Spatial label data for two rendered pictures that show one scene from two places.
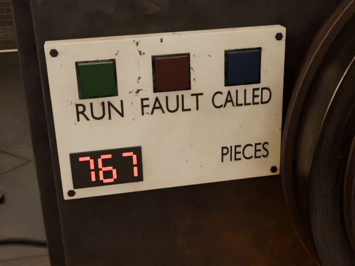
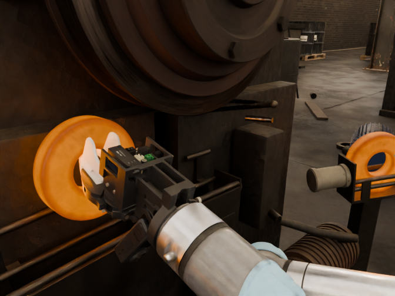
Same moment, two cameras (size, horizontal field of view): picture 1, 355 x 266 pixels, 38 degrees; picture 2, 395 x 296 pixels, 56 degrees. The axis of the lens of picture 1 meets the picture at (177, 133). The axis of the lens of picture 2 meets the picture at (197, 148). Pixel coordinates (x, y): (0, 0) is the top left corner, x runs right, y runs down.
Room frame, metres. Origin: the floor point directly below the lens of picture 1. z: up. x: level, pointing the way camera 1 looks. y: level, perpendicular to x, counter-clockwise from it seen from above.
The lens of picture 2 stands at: (-0.03, 0.01, 1.04)
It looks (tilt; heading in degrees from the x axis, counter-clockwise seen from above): 19 degrees down; 325
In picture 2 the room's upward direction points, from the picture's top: 1 degrees clockwise
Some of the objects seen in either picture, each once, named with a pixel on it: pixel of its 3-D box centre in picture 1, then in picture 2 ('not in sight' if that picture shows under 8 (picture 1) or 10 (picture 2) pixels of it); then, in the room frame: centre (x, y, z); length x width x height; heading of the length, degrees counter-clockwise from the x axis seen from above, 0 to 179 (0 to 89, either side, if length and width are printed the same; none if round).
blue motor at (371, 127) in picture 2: not in sight; (372, 148); (1.31, -2.49, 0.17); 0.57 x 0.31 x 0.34; 120
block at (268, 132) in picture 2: not in sight; (254, 175); (0.56, -0.58, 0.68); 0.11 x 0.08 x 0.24; 10
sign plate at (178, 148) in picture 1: (171, 113); not in sight; (0.55, 0.01, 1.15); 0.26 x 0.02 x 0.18; 100
